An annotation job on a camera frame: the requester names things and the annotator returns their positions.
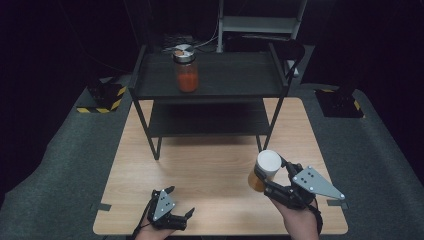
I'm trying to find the black two-tier shelf rack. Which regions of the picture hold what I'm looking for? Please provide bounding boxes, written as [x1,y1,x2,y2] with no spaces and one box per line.
[128,42,314,162]

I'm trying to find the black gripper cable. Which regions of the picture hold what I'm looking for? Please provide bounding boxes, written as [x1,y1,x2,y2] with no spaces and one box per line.
[131,201,152,240]

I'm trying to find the glass jar with silver lid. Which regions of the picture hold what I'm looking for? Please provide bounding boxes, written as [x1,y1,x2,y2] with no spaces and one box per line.
[171,43,200,94]

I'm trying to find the grey metal stand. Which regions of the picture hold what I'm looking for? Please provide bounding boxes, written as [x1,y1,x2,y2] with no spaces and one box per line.
[216,0,308,54]

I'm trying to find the yellow-black striped stand base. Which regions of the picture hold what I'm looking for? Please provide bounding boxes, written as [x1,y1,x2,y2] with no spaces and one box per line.
[314,87,365,119]
[76,82,128,115]

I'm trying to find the person's right hand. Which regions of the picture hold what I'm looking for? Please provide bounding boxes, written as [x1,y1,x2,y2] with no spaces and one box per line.
[270,197,322,240]

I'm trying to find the black wrist strap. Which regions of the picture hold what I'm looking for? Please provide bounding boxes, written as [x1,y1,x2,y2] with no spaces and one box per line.
[308,197,325,235]

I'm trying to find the orange bottle with white cap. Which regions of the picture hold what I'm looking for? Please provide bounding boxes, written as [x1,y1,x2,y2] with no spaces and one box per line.
[247,149,283,194]

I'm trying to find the white cables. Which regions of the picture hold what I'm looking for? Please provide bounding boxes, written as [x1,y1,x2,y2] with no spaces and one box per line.
[161,18,221,53]

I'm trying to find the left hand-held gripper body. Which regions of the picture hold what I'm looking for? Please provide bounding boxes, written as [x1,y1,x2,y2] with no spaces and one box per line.
[146,188,188,231]

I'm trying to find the person's left hand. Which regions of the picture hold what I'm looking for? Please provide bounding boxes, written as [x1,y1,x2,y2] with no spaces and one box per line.
[134,223,177,240]

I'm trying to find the grey felt mat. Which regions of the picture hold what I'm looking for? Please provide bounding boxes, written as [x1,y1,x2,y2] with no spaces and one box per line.
[0,73,424,240]

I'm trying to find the grey tape strip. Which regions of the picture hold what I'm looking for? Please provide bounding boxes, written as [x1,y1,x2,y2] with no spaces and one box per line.
[91,202,113,213]
[326,198,350,211]

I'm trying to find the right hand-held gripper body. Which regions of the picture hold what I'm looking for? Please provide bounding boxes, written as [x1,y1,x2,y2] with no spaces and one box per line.
[264,162,346,211]

